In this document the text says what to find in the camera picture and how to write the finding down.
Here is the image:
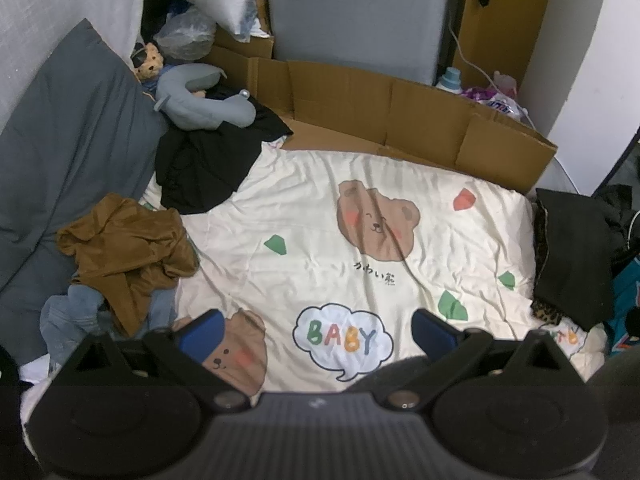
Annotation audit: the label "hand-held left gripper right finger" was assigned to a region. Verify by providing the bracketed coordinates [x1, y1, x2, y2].
[382, 309, 586, 411]

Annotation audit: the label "wooden door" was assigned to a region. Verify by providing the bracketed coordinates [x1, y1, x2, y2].
[452, 0, 558, 93]

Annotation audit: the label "brown teddy bear toy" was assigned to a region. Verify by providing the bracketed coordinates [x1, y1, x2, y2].
[131, 42, 166, 83]

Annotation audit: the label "pink bottle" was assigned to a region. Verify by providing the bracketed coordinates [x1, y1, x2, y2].
[492, 71, 518, 98]

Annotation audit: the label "grey upright mattress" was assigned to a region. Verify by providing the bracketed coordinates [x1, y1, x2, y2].
[262, 0, 453, 86]

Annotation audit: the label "teal cloth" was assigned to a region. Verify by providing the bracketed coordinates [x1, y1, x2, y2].
[602, 255, 640, 356]

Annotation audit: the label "cream bear printed blanket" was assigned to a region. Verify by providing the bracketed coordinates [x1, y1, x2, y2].
[137, 142, 608, 396]

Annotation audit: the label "crumpled black garment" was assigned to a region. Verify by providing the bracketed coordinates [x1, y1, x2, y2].
[154, 95, 295, 216]

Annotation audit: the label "leopard print garment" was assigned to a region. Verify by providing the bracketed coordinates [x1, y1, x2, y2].
[530, 205, 566, 322]

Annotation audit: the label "folded black garment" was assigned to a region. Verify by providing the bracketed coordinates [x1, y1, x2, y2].
[532, 187, 626, 331]

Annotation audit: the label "clear plastic bag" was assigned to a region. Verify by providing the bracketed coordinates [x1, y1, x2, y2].
[152, 7, 218, 61]

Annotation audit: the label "white curtain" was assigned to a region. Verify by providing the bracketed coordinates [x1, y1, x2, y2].
[0, 0, 146, 128]

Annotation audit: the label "white cable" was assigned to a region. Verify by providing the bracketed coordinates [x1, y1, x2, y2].
[447, 22, 538, 131]

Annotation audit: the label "purple refill bag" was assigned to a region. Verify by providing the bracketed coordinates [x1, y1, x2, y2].
[462, 85, 523, 118]

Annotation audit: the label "dark clothing pile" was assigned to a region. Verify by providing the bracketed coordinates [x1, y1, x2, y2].
[595, 184, 640, 266]

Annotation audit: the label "grey-blue neck pillow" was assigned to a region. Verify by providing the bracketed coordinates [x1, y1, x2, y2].
[152, 64, 257, 132]

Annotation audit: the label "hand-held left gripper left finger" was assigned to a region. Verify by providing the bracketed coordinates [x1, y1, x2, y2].
[62, 309, 251, 413]

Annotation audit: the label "blue-capped detergent bottle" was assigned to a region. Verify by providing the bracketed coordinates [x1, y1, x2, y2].
[434, 66, 463, 93]

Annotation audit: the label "blue denim jeans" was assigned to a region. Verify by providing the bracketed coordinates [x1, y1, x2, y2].
[40, 282, 176, 361]

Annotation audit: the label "flattened cardboard box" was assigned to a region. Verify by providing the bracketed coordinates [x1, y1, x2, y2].
[202, 27, 558, 193]

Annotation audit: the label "brown printed t-shirt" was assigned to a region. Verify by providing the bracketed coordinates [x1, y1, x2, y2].
[57, 194, 200, 338]

